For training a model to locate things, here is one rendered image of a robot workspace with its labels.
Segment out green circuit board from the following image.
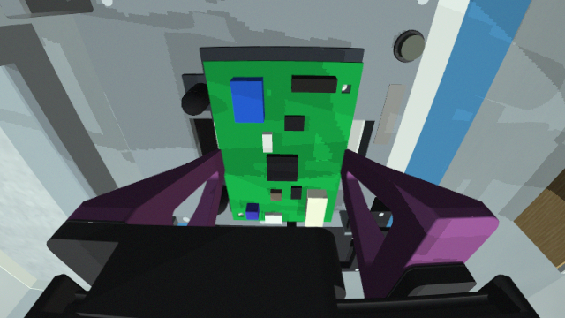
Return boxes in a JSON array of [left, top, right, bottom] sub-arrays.
[[203, 60, 364, 227]]

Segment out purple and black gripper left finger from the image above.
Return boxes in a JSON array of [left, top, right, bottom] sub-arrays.
[[67, 149, 225, 226]]

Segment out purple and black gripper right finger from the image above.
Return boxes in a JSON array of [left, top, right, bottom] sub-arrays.
[[341, 149, 499, 299]]

